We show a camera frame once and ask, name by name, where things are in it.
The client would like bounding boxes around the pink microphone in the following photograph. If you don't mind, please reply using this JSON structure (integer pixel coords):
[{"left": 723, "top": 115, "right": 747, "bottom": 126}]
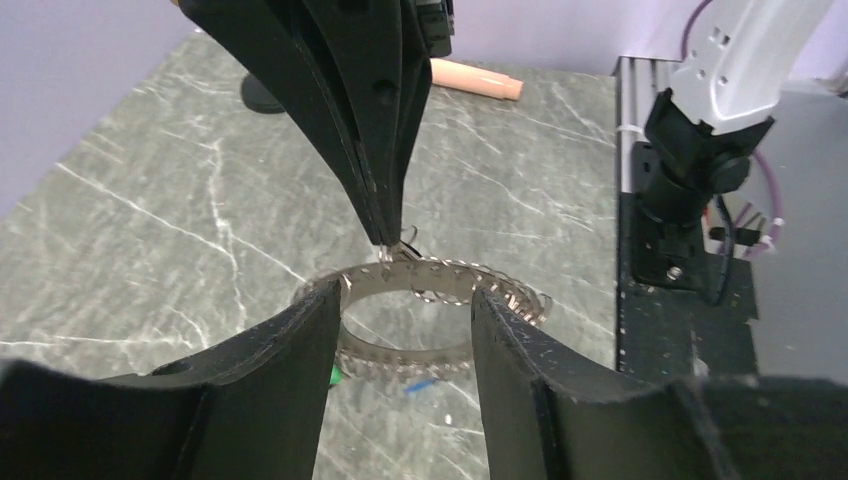
[{"left": 430, "top": 58, "right": 524, "bottom": 101}]

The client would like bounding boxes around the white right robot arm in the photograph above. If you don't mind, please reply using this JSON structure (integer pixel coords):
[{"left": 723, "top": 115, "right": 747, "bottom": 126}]
[{"left": 179, "top": 1, "right": 829, "bottom": 292}]

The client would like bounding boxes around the blue plastic key tag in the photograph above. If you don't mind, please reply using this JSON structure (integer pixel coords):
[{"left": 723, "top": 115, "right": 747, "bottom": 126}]
[{"left": 404, "top": 378, "right": 439, "bottom": 395}]

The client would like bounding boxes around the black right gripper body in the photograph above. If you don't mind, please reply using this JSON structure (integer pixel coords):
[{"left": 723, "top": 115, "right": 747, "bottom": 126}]
[{"left": 413, "top": 0, "right": 455, "bottom": 58}]

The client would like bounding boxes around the green plastic key tag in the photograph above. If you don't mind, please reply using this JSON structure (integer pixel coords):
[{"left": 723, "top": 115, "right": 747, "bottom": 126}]
[{"left": 329, "top": 365, "right": 345, "bottom": 388}]

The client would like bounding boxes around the aluminium frame rail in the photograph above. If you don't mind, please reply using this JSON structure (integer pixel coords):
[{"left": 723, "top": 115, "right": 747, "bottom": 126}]
[{"left": 615, "top": 57, "right": 679, "bottom": 193}]

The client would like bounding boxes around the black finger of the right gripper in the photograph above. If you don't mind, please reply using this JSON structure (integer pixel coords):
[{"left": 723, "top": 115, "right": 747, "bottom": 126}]
[
  {"left": 178, "top": 1, "right": 384, "bottom": 245},
  {"left": 304, "top": 1, "right": 431, "bottom": 246}
]

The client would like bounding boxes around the large ring of keys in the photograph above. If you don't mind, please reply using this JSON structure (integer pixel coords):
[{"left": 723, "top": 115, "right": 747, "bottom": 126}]
[{"left": 291, "top": 225, "right": 554, "bottom": 382}]

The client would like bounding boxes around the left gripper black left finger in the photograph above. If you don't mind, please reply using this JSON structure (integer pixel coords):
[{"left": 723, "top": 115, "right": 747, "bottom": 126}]
[{"left": 99, "top": 281, "right": 342, "bottom": 479}]

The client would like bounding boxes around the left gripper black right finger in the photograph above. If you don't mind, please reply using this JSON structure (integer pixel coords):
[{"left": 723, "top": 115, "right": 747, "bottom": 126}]
[{"left": 471, "top": 291, "right": 670, "bottom": 479}]

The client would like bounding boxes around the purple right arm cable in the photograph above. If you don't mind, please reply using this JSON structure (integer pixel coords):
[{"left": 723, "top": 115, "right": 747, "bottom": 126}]
[{"left": 680, "top": 0, "right": 786, "bottom": 260}]

